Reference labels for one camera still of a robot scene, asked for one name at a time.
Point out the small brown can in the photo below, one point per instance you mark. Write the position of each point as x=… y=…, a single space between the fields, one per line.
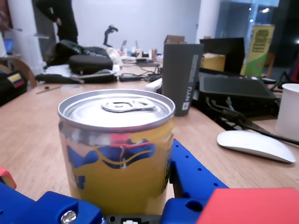
x=154 y=53

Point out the brown cardboard box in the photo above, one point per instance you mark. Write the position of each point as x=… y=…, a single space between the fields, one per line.
x=174 y=39

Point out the black fabric bag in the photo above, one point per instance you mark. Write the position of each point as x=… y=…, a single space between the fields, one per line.
x=67 y=47

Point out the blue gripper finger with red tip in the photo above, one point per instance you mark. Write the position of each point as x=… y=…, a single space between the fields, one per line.
x=23 y=210
x=191 y=177

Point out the black oval zip case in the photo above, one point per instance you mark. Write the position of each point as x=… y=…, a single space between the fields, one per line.
x=91 y=64

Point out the person in black clothes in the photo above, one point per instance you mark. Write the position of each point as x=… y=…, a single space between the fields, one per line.
x=65 y=21

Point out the yellow cardboard box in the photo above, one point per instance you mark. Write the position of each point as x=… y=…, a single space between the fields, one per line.
x=213 y=61

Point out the curved wooden chair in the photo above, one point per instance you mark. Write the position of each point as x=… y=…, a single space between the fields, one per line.
x=25 y=67

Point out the white charger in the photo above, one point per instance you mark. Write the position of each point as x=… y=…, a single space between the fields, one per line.
x=153 y=85

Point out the grey tumbler with white print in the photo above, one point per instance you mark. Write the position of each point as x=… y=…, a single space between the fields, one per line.
x=177 y=77

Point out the red camera mount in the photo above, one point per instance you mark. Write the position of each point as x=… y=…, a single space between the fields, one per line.
x=252 y=207

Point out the black bag with flag patch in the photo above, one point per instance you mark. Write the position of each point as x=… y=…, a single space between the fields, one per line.
x=9 y=91

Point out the grey flat sleeve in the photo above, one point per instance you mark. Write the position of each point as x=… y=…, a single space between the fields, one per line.
x=93 y=75

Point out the yellow energy drink can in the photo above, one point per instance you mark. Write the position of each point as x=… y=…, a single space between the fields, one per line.
x=116 y=177

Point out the white paper cup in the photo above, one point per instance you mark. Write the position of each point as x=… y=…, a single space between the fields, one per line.
x=289 y=112

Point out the black jointed desk arm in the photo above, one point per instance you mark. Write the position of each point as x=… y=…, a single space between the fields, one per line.
x=106 y=37

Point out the black box device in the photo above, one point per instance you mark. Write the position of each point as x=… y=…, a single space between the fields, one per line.
x=233 y=88

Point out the black power adapter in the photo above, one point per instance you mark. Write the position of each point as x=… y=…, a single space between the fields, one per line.
x=130 y=77

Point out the small open laptop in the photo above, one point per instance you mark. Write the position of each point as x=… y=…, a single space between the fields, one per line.
x=9 y=46

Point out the white computer mouse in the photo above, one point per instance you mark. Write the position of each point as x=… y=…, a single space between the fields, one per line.
x=254 y=144

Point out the white plastic bag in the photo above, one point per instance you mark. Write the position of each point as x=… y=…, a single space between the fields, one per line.
x=114 y=54

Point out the yellow printed standing display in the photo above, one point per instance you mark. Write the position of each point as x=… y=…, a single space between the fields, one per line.
x=257 y=51

